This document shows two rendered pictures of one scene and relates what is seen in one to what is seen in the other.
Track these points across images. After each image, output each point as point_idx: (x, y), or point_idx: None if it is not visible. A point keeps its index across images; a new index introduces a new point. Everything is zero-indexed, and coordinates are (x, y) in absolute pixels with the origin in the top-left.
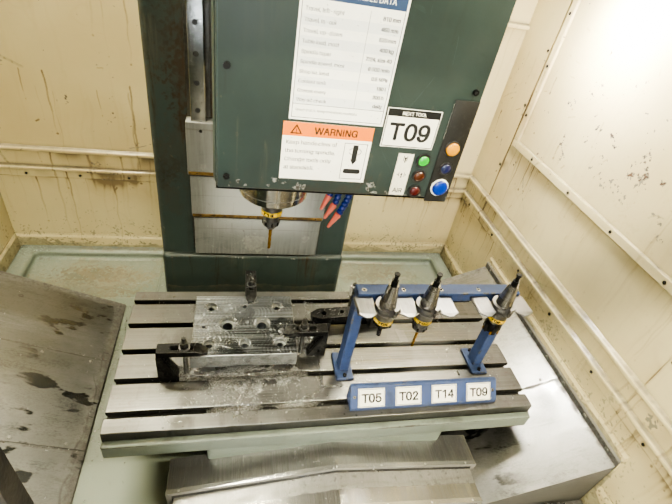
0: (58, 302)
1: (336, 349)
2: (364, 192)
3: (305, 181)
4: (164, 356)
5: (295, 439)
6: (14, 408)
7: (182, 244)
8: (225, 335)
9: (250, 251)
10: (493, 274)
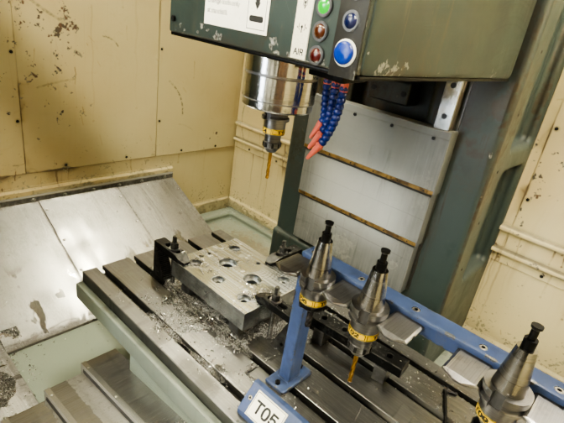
0: (195, 231)
1: (305, 362)
2: (268, 51)
3: (221, 29)
4: (159, 247)
5: (175, 396)
6: (102, 259)
7: (289, 223)
8: (214, 266)
9: (336, 254)
10: None
